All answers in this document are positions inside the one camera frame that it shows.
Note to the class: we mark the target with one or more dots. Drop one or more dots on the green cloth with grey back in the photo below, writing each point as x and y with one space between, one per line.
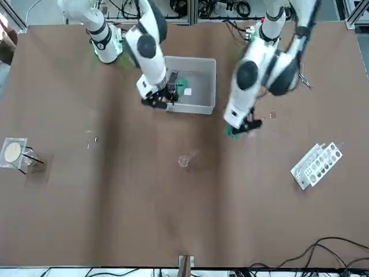
183 85

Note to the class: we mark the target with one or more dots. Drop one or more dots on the aluminium frame post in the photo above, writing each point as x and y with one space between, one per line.
184 267
192 13

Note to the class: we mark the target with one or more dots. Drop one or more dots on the black tripod stand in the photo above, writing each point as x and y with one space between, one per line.
34 160

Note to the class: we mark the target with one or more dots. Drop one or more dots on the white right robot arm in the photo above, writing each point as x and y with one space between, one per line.
152 69

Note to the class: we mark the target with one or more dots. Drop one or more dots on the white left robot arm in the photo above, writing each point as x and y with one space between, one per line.
239 101

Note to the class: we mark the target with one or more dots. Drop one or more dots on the clear glass test tube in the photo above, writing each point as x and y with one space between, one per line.
194 155

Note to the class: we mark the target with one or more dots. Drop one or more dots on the small white label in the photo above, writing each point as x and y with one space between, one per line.
188 92

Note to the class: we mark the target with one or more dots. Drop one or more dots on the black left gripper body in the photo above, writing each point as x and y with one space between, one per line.
252 122

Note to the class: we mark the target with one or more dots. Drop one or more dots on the white test tube rack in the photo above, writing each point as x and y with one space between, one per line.
320 167

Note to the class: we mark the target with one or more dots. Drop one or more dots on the metal crucible tongs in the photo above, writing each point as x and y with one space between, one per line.
305 81

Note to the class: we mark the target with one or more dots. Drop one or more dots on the grey plastic box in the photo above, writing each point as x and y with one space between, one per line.
196 108

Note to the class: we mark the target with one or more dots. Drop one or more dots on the small glass beaker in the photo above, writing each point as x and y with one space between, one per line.
180 161

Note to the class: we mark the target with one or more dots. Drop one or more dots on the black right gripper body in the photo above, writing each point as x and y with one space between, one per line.
169 86

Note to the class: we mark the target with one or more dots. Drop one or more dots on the aluminium frame rail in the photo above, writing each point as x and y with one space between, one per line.
20 21
353 20

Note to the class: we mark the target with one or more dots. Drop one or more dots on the clear liquid spill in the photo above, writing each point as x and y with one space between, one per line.
272 115
96 139

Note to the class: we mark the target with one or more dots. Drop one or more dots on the glass alcohol burner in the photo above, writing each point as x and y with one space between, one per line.
32 153

